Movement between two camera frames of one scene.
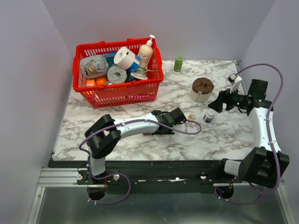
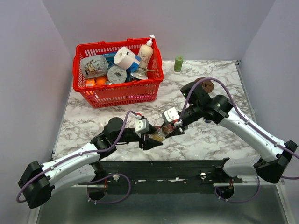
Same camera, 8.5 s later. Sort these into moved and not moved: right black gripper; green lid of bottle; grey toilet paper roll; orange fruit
Moved: right black gripper
Not moved: orange fruit; grey toilet paper roll; green lid of bottle
